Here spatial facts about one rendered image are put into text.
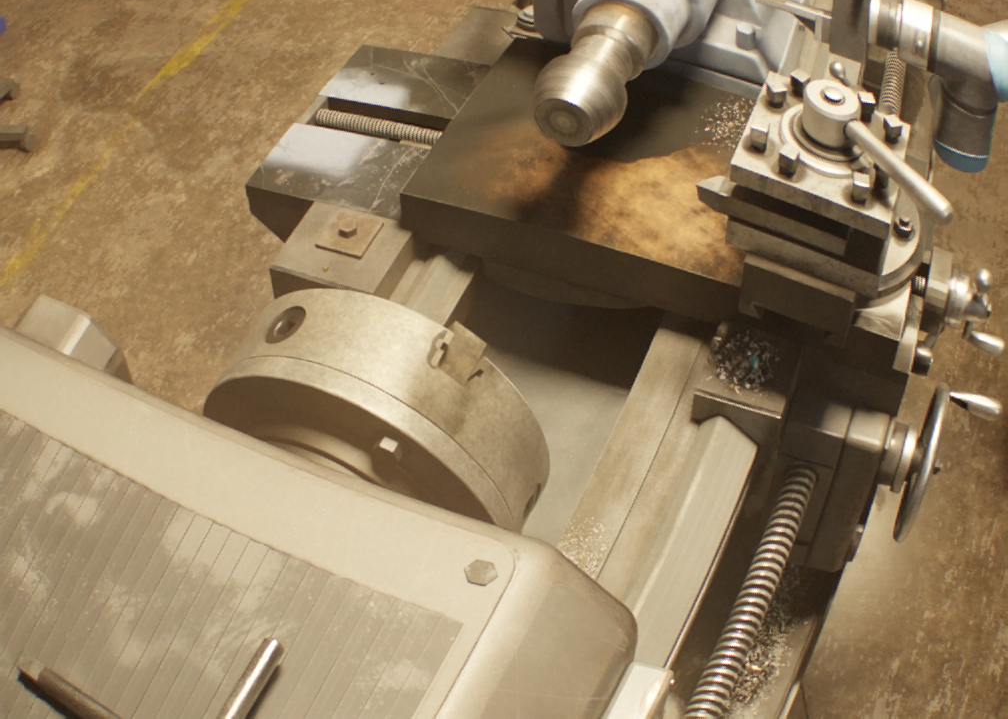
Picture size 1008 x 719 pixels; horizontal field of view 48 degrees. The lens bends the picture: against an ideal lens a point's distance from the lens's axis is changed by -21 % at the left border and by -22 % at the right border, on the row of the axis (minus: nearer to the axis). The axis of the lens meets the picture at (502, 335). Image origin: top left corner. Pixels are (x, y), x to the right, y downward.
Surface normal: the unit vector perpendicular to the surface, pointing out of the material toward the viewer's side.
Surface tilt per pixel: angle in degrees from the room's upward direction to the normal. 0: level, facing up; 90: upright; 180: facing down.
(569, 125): 90
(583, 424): 13
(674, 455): 0
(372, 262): 0
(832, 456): 90
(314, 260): 0
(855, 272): 90
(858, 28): 75
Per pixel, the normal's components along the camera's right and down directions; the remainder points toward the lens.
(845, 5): -0.37, 0.50
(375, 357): 0.13, -0.61
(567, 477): -0.25, -0.50
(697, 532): 0.52, -0.38
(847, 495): -0.38, 0.70
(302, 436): -0.10, -0.68
